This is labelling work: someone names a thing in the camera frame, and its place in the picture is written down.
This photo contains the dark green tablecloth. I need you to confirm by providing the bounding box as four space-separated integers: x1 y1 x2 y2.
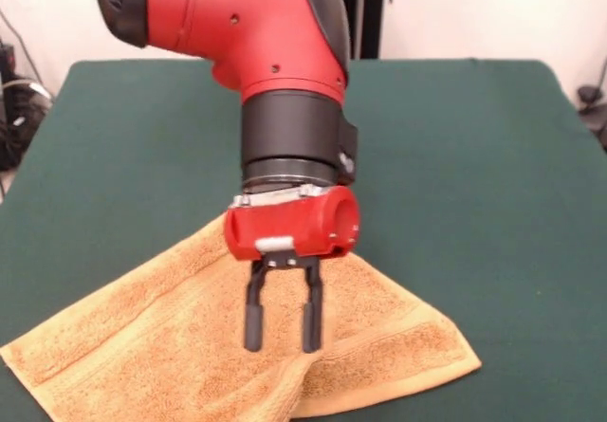
0 59 607 422

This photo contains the orange terry towel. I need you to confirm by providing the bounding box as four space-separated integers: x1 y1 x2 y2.
0 212 484 422

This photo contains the black stand base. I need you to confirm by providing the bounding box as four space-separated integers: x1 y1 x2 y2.
576 56 607 153

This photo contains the black cable heap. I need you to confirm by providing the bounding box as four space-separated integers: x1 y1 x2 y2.
0 9 54 200

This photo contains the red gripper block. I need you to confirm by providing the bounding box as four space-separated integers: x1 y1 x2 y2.
224 184 361 355

